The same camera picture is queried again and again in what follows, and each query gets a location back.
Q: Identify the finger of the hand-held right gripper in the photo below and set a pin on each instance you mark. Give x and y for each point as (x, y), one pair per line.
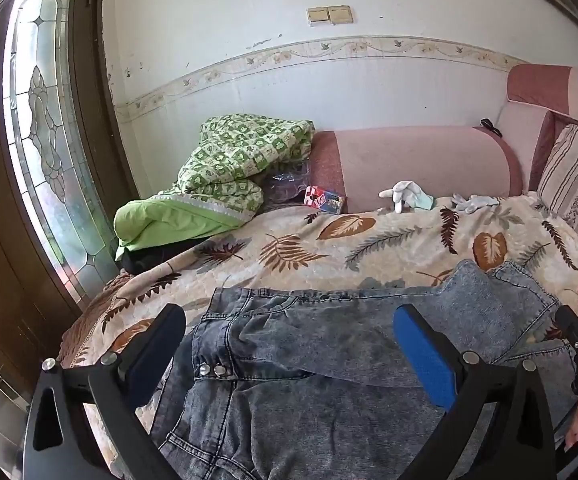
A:
(575, 332)

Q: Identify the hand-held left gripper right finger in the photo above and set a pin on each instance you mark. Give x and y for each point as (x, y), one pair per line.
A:
(424, 355)

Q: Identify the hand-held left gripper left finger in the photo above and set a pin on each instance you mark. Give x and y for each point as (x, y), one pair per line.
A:
(164, 345)

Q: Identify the grey washed denim pants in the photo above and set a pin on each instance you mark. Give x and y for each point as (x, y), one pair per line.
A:
(319, 360)

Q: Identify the cream leaf-print blanket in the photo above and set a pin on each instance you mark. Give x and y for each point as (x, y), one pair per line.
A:
(394, 240)

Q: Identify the pale white glove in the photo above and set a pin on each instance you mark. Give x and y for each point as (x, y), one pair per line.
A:
(474, 202)

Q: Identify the white glove with teal cuff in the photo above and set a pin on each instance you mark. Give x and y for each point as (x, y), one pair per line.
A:
(408, 192)

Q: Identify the small colourful box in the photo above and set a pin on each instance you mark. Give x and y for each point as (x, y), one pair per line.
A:
(324, 199)

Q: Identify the clear plastic bag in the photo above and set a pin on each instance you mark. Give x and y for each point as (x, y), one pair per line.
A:
(284, 185)

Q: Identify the green checked quilt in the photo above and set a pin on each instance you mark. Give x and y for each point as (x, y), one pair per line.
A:
(234, 155)

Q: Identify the small black object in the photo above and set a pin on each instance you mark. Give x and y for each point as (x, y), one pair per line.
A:
(491, 127)

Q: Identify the wooden door with stained glass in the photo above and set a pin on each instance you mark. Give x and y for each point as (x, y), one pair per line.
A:
(44, 110)

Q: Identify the beige wall switch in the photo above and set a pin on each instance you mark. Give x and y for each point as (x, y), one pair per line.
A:
(318, 15)
(341, 14)

